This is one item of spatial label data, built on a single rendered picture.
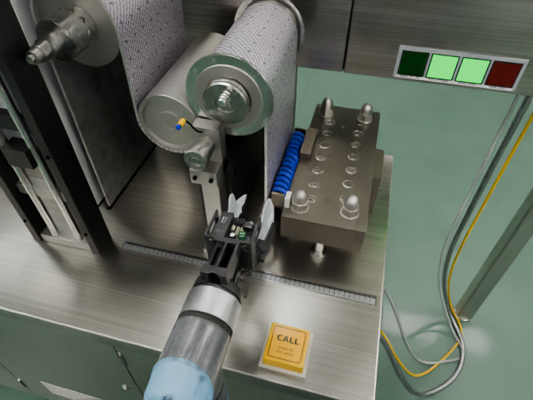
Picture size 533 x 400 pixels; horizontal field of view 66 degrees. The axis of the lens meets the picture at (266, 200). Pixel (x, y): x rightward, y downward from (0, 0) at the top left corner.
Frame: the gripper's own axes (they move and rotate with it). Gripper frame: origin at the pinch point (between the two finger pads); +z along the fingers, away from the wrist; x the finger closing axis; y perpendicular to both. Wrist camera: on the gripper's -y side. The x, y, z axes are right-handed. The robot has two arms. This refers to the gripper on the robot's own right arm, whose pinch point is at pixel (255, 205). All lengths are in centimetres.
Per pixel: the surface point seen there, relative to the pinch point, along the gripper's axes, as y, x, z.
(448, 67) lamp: 9, -31, 40
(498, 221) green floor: -111, -94, 120
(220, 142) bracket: 9.0, 7.1, 4.7
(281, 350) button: -16.7, -8.6, -16.8
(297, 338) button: -16.8, -10.9, -14.0
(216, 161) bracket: 4.9, 8.3, 4.3
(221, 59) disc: 22.8, 6.5, 7.3
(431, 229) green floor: -110, -60, 105
